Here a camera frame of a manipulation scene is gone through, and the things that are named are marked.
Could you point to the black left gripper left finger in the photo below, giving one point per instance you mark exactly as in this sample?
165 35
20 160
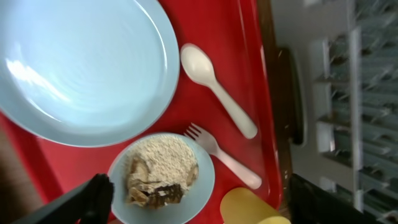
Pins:
90 203

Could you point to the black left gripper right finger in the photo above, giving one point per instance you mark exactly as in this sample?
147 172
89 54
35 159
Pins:
309 204

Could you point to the yellow plastic cup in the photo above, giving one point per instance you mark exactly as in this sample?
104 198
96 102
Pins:
242 206

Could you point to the rice and food scraps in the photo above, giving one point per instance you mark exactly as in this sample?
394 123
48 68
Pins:
159 170

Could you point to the light blue bowl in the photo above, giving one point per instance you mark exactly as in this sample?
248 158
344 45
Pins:
191 204

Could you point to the grey dishwasher rack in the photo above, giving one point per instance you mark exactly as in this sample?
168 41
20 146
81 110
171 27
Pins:
345 65

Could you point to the white plastic fork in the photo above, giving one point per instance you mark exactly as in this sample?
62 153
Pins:
210 145

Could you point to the light blue round plate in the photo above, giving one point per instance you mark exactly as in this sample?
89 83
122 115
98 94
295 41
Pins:
87 73

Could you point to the red plastic tray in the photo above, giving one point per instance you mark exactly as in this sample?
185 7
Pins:
228 32

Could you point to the white plastic spoon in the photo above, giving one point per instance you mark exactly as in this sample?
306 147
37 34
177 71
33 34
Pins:
199 68

